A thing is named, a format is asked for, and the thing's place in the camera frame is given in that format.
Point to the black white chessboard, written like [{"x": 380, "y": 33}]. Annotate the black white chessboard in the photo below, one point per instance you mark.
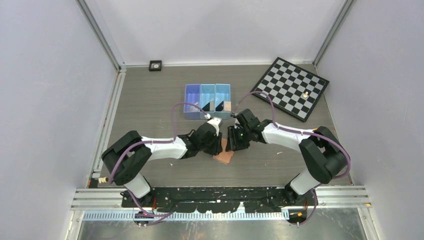
[{"x": 284, "y": 84}]

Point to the brown leather card holder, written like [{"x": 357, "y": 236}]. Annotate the brown leather card holder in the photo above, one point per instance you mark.
[{"x": 224, "y": 156}]

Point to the tan card right bin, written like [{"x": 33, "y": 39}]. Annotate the tan card right bin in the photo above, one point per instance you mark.
[{"x": 227, "y": 106}]

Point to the purple plastic bin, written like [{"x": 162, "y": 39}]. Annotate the purple plastic bin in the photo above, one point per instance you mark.
[{"x": 191, "y": 96}]

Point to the right light blue bin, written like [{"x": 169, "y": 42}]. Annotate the right light blue bin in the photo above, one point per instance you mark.
[{"x": 222, "y": 93}]

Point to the black credit card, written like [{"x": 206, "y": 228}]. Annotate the black credit card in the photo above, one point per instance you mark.
[{"x": 220, "y": 107}]

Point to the light blue bin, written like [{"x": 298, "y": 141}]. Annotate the light blue bin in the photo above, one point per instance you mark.
[
  {"x": 222, "y": 93},
  {"x": 207, "y": 94}
]

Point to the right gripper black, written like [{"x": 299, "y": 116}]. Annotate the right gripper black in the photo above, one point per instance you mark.
[{"x": 233, "y": 144}]

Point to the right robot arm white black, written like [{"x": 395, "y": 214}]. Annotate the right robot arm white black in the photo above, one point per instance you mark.
[{"x": 322, "y": 153}]

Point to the small black square device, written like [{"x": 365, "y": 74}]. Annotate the small black square device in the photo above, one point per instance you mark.
[{"x": 155, "y": 66}]

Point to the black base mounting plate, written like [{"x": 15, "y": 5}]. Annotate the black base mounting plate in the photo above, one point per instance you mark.
[{"x": 265, "y": 199}]

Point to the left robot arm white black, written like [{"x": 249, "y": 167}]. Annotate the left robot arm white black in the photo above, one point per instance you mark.
[{"x": 126, "y": 157}]

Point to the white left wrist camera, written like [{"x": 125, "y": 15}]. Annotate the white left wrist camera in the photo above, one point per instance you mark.
[{"x": 216, "y": 122}]

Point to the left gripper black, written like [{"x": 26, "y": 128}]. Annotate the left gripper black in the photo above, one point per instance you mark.
[{"x": 216, "y": 147}]

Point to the aluminium rail frame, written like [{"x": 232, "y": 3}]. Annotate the aluminium rail frame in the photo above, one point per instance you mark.
[{"x": 116, "y": 204}]

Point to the silver card purple bin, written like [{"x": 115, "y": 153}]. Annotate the silver card purple bin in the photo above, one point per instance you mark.
[{"x": 193, "y": 107}]

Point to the black card middle bin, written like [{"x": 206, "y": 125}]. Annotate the black card middle bin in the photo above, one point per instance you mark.
[{"x": 209, "y": 107}]

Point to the middle light blue bin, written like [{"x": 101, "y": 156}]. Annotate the middle light blue bin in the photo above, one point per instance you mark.
[{"x": 207, "y": 94}]

